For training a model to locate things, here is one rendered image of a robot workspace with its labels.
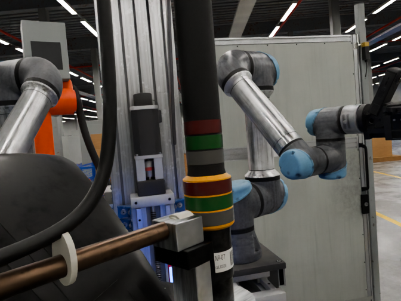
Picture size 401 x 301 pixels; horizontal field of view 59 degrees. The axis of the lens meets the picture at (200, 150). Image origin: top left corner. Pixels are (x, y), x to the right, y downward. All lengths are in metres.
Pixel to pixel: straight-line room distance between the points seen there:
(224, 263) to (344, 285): 2.43
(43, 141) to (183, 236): 4.11
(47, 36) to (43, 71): 3.33
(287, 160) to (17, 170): 0.65
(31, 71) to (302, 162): 0.73
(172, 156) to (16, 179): 0.87
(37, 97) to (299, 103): 1.75
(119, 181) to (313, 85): 1.60
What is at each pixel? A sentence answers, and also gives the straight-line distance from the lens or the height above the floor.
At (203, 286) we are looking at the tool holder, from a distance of 0.30.
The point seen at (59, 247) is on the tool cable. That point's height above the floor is 1.37.
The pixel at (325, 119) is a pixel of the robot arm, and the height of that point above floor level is 1.44.
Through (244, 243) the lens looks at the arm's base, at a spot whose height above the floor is 1.09.
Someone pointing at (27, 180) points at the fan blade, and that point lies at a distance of 0.36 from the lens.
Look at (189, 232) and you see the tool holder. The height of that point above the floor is 1.36.
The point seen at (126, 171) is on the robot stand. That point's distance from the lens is 1.18.
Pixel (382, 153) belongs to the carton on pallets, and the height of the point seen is 0.25.
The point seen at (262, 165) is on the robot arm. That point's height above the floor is 1.31.
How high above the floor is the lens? 1.44
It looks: 3 degrees down
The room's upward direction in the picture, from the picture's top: 5 degrees counter-clockwise
